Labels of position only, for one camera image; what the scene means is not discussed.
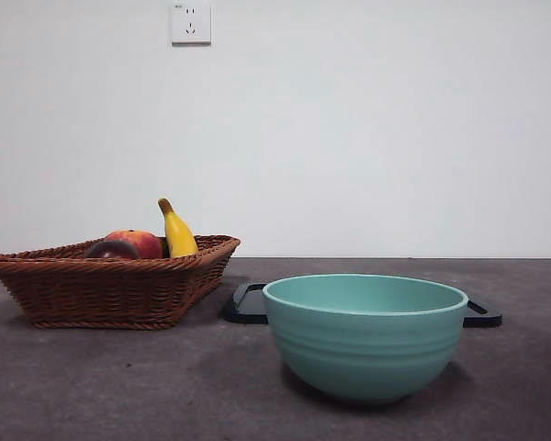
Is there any red orange peach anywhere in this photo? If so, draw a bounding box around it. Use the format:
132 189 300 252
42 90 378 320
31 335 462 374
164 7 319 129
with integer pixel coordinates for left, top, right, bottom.
103 229 163 259

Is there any teal ribbed bowl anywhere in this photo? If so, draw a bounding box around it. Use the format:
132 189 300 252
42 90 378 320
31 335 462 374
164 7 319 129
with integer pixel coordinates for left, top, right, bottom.
261 274 468 406

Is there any white wall socket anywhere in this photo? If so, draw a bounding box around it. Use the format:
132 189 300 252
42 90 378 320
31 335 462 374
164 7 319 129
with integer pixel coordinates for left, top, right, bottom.
171 2 212 46

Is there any yellow banana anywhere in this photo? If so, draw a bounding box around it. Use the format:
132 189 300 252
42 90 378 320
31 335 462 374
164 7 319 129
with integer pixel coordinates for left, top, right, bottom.
157 198 199 258

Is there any brown wicker basket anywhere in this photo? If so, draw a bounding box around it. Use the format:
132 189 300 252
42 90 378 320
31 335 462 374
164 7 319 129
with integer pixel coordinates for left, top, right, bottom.
0 234 242 331

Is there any dark red plum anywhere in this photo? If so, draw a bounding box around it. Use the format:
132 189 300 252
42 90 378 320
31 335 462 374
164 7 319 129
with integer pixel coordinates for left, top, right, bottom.
83 241 139 259

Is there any black rectangular tray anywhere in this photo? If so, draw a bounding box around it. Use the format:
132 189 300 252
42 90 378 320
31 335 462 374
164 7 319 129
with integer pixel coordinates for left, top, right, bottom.
222 282 504 328

